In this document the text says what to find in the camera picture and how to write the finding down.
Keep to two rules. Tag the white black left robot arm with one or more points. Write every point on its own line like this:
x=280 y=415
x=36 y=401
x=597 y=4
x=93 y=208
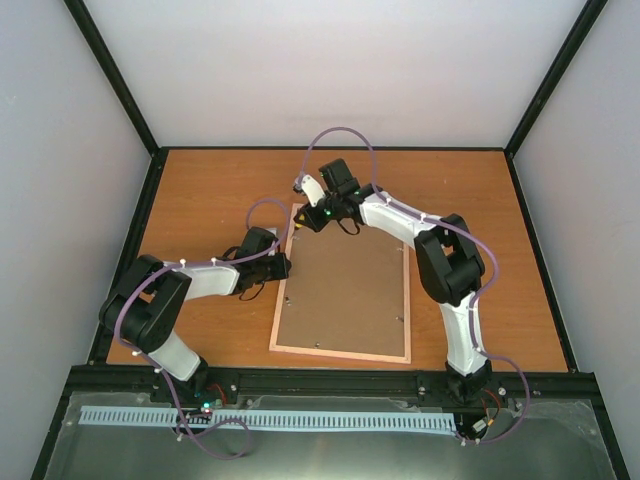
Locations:
x=143 y=308

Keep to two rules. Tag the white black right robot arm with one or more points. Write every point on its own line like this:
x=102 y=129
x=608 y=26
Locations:
x=449 y=263

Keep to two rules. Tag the black right corner post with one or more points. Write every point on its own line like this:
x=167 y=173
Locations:
x=572 y=43

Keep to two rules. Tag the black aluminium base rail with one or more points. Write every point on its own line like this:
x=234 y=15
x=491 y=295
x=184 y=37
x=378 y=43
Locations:
x=421 y=388

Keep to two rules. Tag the light blue slotted cable duct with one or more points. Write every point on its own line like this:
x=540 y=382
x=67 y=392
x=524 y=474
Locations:
x=273 y=420

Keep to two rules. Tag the black left corner post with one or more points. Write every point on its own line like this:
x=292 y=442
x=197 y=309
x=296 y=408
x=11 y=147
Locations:
x=96 y=43

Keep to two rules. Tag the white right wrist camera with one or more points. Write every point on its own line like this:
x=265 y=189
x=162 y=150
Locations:
x=308 y=186

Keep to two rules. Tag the pink picture frame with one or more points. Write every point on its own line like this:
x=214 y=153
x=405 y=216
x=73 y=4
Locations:
x=346 y=296

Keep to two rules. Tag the black corner post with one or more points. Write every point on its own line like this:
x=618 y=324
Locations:
x=96 y=43
x=572 y=43

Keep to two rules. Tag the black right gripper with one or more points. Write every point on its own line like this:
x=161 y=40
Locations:
x=313 y=223

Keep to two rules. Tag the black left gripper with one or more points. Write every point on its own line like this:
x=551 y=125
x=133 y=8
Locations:
x=283 y=270

